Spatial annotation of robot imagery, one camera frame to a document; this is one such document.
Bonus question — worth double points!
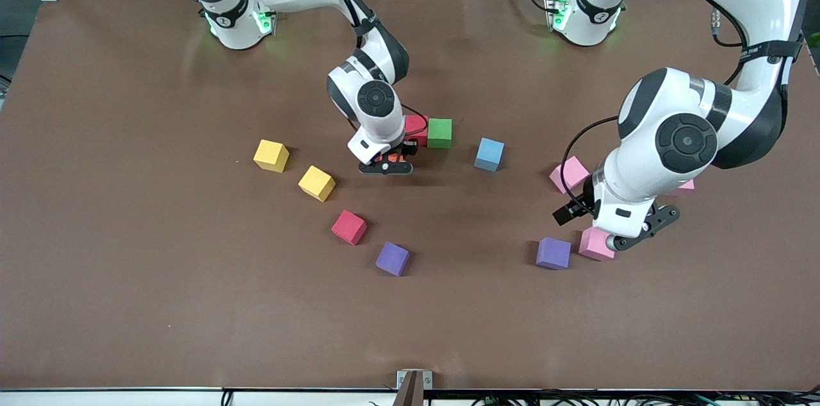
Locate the red foam cube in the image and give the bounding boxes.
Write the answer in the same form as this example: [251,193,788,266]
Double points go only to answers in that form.
[331,209,368,247]
[404,114,429,148]

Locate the green foam cube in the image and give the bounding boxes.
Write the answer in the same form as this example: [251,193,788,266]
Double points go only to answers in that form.
[427,118,454,150]

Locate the light blue foam cube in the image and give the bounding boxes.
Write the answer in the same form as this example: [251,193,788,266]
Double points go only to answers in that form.
[474,138,505,173]

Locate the purple foam cube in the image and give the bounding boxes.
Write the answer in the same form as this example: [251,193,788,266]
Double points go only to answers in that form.
[536,237,572,271]
[375,241,411,277]

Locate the yellow foam cube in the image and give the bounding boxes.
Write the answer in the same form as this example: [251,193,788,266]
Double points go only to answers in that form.
[253,140,290,174]
[298,165,337,203]

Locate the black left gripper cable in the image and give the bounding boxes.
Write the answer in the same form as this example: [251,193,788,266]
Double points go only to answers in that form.
[561,115,621,208]

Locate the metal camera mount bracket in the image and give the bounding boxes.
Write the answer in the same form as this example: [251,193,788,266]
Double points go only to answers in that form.
[394,369,434,406]

